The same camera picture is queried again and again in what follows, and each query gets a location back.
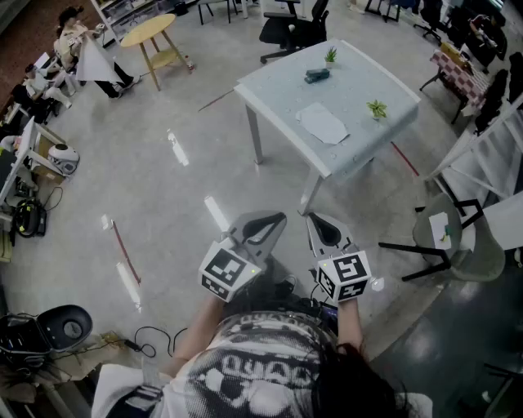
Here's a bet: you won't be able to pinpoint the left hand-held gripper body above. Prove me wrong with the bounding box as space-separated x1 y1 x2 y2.
199 222 266 304

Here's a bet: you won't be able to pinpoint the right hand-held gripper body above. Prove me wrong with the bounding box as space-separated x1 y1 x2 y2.
313 242 373 305

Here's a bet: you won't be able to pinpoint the white paper sheet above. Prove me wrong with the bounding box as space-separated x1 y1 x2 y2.
294 101 351 146

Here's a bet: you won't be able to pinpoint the dark green rectangular block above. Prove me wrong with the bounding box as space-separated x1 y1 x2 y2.
304 68 331 85

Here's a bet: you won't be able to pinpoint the person's left forearm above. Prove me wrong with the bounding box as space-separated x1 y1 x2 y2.
170 294 230 368

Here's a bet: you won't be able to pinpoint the person's right forearm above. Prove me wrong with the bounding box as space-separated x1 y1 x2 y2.
335 300 365 356

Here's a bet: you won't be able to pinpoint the person's black trousers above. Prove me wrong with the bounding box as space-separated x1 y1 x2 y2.
244 256 340 326

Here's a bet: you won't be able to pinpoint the grey chair with black legs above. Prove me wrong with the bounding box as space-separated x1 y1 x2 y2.
378 191 507 283

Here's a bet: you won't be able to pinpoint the small white paper note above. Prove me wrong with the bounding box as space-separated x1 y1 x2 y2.
427 211 453 248

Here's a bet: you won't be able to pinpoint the person's patterned white shirt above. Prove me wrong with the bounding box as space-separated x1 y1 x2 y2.
90 312 434 418

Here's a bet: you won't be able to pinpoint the variegated leafy potted plant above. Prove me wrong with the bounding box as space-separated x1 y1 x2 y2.
366 100 389 122

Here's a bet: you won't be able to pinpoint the floral white tablecloth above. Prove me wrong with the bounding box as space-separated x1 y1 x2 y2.
233 38 422 179

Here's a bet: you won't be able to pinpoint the white side table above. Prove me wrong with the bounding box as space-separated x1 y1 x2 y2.
476 189 523 251

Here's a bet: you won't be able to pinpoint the black round-lidded appliance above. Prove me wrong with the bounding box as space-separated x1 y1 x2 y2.
0 304 95 368

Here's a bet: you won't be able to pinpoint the white rounded device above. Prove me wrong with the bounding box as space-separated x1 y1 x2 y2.
47 142 81 178

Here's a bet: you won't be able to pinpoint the black office chair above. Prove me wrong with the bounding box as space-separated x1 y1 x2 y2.
259 0 330 64

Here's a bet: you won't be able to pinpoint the checkered cloth table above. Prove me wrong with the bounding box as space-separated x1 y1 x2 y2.
420 48 491 124

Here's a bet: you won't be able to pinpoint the white shelf of black items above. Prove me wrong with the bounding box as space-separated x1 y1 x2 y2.
473 51 523 136

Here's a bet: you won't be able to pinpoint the round wooden table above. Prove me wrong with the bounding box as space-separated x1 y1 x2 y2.
120 13 193 92

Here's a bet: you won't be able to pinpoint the large white sheet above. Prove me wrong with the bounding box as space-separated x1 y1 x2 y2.
75 36 123 83

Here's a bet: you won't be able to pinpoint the white work desk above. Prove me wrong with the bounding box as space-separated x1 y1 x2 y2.
0 116 66 205

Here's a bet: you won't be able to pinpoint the white storage shelf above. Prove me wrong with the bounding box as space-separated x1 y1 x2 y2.
90 0 181 44

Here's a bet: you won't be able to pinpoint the white table frame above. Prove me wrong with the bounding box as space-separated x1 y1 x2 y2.
244 104 328 216

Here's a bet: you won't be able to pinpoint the black floor cable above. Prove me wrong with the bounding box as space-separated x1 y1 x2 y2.
122 325 189 359

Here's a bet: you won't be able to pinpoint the white wall rack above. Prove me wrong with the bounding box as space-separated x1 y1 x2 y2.
424 96 523 205

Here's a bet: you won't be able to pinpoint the black bag with yellow cable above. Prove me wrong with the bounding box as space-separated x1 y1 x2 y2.
11 198 48 239

